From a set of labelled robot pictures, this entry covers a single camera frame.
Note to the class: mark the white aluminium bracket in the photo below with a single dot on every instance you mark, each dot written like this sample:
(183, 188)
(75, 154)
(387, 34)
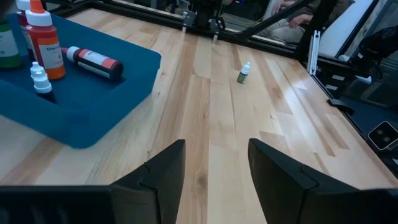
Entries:
(313, 53)

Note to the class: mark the black rig upright post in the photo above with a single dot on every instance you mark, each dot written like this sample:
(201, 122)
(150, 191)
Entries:
(320, 18)

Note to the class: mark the black diagonal brace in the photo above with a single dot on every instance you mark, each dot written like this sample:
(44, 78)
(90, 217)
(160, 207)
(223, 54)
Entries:
(270, 19)

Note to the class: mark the pink-tipped red colouring bottle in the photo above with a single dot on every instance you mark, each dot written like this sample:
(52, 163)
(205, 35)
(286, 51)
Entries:
(102, 65)

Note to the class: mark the person's hand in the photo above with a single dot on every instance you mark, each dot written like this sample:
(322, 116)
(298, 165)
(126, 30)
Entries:
(300, 20)

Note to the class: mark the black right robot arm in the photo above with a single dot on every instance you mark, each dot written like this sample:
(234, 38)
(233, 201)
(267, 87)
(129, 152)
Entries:
(205, 12)

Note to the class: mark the orange food colouring bottle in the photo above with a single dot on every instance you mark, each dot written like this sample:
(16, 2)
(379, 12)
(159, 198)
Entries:
(40, 37)

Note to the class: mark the black bulky equipment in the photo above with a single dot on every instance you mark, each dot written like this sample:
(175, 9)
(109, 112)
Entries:
(376, 46)

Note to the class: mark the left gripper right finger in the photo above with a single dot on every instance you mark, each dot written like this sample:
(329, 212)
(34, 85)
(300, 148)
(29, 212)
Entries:
(289, 193)

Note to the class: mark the red food colouring bottle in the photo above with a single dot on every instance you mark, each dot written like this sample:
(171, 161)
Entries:
(22, 18)

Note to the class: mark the black stereo camera module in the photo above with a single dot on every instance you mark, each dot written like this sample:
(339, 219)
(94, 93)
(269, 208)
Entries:
(382, 136)

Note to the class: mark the black aluminium table frame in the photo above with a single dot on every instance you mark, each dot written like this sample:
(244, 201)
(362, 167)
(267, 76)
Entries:
(161, 20)

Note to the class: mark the blue plastic tray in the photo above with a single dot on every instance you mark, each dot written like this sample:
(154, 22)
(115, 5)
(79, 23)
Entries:
(93, 102)

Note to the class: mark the green food colouring bottle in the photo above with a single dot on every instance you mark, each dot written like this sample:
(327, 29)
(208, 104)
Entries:
(7, 59)

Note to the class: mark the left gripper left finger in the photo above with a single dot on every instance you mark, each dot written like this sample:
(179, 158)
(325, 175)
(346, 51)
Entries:
(155, 193)

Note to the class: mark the small white cap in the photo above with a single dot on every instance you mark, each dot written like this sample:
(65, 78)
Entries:
(36, 67)
(243, 77)
(42, 87)

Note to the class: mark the white board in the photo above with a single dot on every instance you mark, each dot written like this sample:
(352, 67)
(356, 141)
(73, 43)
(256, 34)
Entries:
(345, 31)

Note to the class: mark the person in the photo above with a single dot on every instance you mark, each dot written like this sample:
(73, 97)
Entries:
(280, 31)

